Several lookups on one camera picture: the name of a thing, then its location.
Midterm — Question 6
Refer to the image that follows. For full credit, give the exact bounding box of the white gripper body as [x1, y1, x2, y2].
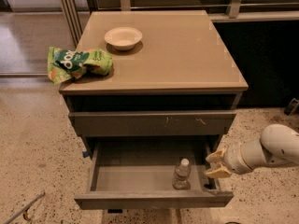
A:
[223, 143, 251, 175]

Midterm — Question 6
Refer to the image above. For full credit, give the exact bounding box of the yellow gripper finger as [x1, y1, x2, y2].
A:
[206, 148, 225, 163]
[204, 163, 232, 178]

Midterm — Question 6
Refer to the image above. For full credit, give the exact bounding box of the clear plastic water bottle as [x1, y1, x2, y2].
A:
[172, 159, 191, 189]

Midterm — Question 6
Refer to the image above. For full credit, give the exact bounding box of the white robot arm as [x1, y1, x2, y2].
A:
[205, 124, 299, 178]

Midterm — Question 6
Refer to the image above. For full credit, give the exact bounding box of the open grey middle drawer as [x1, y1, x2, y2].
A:
[75, 140, 234, 210]

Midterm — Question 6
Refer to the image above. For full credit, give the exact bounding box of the grey drawer cabinet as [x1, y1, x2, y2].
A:
[60, 11, 247, 224]

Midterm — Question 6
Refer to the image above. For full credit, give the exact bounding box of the closed grey top drawer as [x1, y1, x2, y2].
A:
[69, 111, 235, 137]

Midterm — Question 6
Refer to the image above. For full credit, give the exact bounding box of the dark caster wheel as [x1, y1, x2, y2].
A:
[284, 98, 299, 116]

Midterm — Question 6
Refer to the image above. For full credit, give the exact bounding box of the white bowl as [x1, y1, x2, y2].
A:
[104, 27, 143, 50]

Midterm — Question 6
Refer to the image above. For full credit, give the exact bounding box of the green chip bag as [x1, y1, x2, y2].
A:
[47, 47, 113, 84]

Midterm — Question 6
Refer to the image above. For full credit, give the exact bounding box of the metal bar on floor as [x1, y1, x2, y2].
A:
[3, 191, 46, 224]

